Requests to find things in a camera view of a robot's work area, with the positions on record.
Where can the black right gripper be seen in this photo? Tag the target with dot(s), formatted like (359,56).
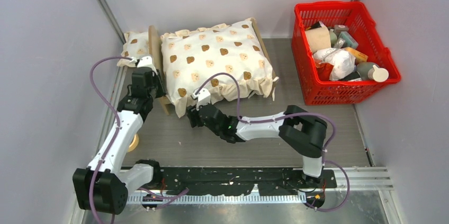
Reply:
(193,113)

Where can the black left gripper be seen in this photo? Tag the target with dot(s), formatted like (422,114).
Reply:
(157,78)

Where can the large bear print cushion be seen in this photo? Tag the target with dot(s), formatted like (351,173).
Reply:
(217,61)

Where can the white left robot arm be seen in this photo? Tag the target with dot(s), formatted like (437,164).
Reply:
(101,187)

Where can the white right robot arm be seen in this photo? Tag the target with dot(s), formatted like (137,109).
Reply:
(301,130)

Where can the small bear print pillow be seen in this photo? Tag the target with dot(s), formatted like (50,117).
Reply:
(136,46)

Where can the tape roll with blue core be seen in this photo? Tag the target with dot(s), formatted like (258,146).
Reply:
(134,143)

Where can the white crumpled bag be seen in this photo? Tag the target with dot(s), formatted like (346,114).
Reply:
(333,64)

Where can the red plastic basket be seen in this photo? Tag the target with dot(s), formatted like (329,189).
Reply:
(354,18)

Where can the teal box in basket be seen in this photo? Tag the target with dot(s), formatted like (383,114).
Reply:
(348,40)

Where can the yellow box in basket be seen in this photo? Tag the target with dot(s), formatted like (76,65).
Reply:
(359,56)

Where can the grey bottle with beige cap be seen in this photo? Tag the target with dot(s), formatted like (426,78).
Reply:
(372,71)

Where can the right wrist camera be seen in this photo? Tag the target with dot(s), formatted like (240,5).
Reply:
(202,97)

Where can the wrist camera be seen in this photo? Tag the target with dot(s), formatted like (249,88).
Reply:
(202,97)
(144,65)

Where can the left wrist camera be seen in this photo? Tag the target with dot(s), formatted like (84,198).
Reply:
(144,65)

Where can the wooden pet bed frame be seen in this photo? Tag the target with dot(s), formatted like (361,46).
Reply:
(156,50)

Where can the aluminium frame rail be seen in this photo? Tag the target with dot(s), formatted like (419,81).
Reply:
(105,7)

